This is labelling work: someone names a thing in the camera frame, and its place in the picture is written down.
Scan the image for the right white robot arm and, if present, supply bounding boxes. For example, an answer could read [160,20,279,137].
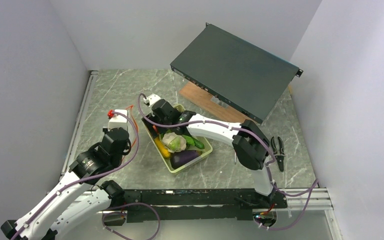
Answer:
[139,94,275,208]

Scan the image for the black pliers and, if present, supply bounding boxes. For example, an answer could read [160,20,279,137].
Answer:
[270,136,285,172]

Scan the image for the clear orange zip bag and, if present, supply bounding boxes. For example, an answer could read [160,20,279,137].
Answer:
[120,105,139,168]

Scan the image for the purple eggplant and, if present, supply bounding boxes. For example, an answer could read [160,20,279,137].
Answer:
[170,150,202,169]

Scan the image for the black network switch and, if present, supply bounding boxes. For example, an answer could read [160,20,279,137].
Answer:
[170,23,303,124]

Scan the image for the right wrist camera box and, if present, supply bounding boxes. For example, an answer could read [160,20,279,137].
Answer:
[143,93,162,108]

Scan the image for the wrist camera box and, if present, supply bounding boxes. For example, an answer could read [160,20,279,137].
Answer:
[143,93,162,108]
[107,109,129,131]

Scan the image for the white cauliflower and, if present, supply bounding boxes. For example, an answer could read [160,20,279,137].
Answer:
[161,132,187,153]

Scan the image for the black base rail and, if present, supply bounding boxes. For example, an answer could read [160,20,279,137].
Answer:
[103,188,288,227]

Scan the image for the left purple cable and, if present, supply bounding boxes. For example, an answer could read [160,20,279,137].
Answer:
[9,111,141,240]

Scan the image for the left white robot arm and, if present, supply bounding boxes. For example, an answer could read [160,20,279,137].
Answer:
[0,127,132,240]

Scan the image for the dark green cucumber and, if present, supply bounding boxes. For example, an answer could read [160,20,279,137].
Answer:
[192,137,205,149]

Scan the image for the brown wooden board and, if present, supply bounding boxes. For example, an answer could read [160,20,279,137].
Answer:
[179,82,251,123]

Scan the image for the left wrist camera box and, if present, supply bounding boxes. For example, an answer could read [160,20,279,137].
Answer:
[107,109,129,131]

